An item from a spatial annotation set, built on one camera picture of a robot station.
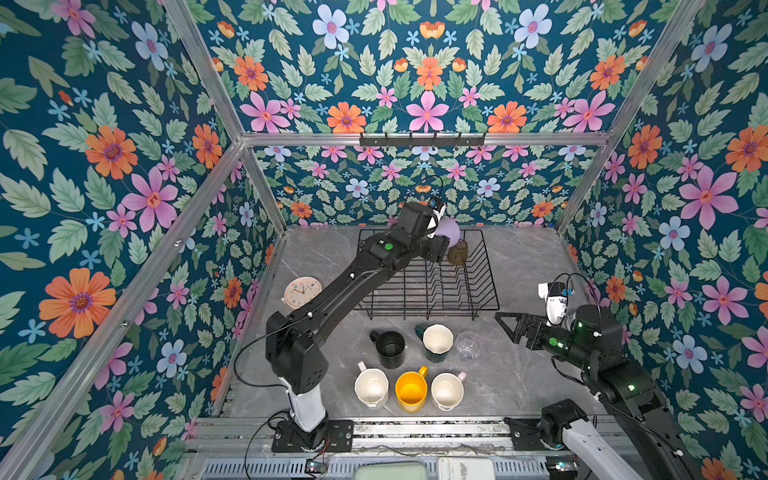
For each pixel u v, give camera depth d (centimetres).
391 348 86
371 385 80
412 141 93
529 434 74
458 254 103
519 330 58
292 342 43
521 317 58
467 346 84
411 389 80
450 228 81
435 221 61
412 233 58
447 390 79
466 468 68
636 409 44
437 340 86
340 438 73
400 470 66
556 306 59
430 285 98
